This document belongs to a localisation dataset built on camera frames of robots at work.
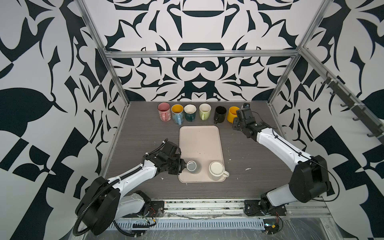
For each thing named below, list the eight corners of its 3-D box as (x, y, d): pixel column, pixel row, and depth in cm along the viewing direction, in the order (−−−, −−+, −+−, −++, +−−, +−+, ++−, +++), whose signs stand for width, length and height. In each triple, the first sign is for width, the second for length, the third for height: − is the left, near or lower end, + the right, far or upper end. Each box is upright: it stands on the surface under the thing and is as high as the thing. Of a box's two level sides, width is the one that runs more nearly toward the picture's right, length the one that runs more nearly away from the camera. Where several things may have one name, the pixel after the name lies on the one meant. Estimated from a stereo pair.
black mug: (214, 124, 108) (215, 116, 101) (213, 114, 114) (214, 106, 107) (225, 124, 108) (227, 116, 101) (223, 114, 114) (225, 106, 107)
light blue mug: (171, 127, 107) (170, 117, 98) (173, 113, 114) (171, 103, 106) (183, 127, 107) (182, 117, 98) (184, 113, 114) (183, 103, 106)
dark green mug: (181, 121, 108) (180, 113, 100) (186, 111, 114) (185, 102, 107) (192, 124, 106) (192, 116, 99) (197, 114, 112) (197, 105, 105)
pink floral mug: (158, 125, 107) (155, 116, 99) (160, 112, 115) (158, 102, 107) (170, 125, 107) (169, 116, 99) (172, 112, 115) (170, 102, 107)
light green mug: (199, 123, 108) (200, 115, 101) (199, 111, 116) (199, 103, 108) (210, 123, 109) (212, 115, 101) (209, 111, 116) (210, 103, 108)
